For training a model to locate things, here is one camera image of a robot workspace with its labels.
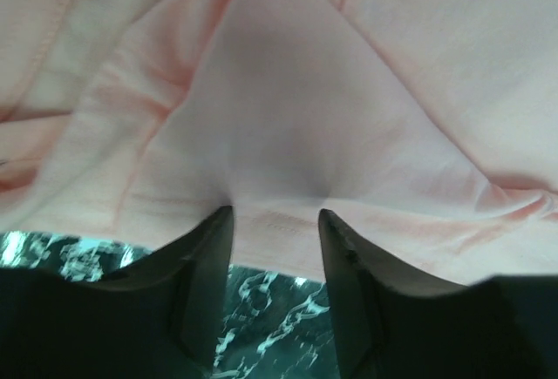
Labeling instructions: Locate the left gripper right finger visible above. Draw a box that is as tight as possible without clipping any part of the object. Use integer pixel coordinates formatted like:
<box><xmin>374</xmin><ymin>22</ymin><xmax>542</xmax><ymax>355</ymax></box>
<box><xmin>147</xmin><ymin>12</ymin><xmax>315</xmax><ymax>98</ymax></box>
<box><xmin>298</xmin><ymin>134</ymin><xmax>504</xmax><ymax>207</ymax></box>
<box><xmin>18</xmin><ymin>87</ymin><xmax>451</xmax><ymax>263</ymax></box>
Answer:
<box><xmin>318</xmin><ymin>209</ymin><xmax>557</xmax><ymax>378</ymax></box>

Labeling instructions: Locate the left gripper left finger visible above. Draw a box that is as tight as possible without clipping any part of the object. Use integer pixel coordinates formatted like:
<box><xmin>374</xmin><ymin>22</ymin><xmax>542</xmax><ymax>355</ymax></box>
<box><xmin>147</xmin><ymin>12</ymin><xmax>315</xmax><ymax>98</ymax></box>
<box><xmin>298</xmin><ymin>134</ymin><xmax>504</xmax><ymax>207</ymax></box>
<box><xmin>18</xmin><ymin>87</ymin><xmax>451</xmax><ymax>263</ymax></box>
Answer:
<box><xmin>1</xmin><ymin>206</ymin><xmax>234</xmax><ymax>378</ymax></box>

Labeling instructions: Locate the pink t shirt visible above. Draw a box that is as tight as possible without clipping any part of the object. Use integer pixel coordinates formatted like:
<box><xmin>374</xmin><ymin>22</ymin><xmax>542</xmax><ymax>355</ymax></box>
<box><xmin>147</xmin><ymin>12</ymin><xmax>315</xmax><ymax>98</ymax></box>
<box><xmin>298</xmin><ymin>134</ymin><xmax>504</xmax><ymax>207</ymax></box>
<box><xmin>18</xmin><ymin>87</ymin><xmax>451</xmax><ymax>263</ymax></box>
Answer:
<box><xmin>1</xmin><ymin>0</ymin><xmax>557</xmax><ymax>283</ymax></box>

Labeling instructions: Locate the black marble pattern mat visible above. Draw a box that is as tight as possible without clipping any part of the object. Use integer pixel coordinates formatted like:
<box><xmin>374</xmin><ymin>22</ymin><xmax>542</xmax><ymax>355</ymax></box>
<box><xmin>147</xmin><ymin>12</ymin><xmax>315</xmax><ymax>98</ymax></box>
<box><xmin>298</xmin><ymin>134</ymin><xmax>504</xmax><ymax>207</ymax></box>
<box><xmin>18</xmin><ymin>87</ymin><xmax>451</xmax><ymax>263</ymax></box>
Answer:
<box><xmin>1</xmin><ymin>231</ymin><xmax>339</xmax><ymax>379</ymax></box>

